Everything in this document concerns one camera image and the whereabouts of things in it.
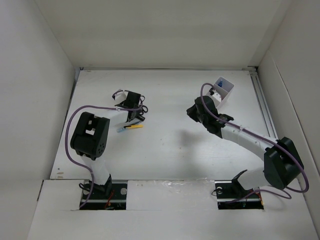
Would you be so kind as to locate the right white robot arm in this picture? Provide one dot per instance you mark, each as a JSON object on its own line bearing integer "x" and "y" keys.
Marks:
{"x": 281, "y": 161}

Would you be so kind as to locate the green cap black highlighter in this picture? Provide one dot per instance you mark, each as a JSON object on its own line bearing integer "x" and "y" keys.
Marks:
{"x": 140, "y": 117}

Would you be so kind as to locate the black handled scissors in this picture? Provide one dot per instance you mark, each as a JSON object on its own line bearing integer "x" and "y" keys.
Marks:
{"x": 144, "y": 108}

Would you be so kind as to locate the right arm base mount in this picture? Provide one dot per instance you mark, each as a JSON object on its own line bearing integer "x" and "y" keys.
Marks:
{"x": 230, "y": 195}

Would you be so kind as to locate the light blue pen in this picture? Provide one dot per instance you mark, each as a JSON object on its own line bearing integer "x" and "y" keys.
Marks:
{"x": 119, "y": 130}

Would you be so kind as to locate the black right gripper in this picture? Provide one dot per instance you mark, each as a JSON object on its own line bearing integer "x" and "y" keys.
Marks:
{"x": 191, "y": 112}

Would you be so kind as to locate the white divided container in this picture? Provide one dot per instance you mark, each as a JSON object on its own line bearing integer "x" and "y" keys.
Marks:
{"x": 225, "y": 91}

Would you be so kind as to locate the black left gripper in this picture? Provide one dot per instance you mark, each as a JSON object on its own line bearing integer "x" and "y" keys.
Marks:
{"x": 137, "y": 112}

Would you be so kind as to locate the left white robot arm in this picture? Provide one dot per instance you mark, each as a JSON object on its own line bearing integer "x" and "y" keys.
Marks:
{"x": 86, "y": 140}

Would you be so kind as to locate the yellow utility knife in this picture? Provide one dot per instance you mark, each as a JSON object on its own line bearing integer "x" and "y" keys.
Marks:
{"x": 136, "y": 126}

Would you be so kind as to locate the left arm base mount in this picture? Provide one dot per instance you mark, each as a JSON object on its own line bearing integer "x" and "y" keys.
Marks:
{"x": 112, "y": 196}

